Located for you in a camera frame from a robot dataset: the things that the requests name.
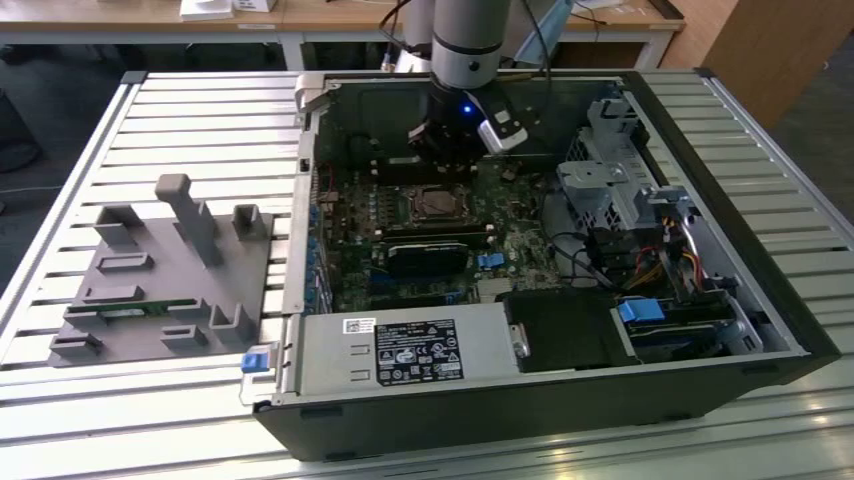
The CPU socket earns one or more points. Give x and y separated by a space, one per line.
406 205

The grey metal drive cage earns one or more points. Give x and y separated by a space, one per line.
594 200

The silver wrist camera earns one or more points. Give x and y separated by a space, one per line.
503 130

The silver chipset heatsink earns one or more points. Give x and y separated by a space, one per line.
493 290

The white barcode sticker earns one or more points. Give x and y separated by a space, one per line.
361 326

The black open PC case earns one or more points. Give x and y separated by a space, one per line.
467 430

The grey parts rack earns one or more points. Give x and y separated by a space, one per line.
167 280

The black plastic bay cover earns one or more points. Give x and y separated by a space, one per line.
567 330

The grey power supply unit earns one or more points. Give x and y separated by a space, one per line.
334 360

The white printed box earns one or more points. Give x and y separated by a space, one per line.
256 5

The white paper sheet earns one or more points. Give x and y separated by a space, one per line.
597 4

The black plastic fan shroud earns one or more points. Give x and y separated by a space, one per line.
610 250

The blue plastic board clip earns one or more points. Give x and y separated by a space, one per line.
490 261

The black rating label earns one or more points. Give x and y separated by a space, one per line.
417 355

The green RAM stick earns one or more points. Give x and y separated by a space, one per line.
154 306

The green motherboard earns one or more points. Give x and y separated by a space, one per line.
527 250

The wooden cabinet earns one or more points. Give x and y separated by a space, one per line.
768 50

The blue case latch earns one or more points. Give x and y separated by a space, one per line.
254 362

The wooden desk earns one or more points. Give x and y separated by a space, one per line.
100 22

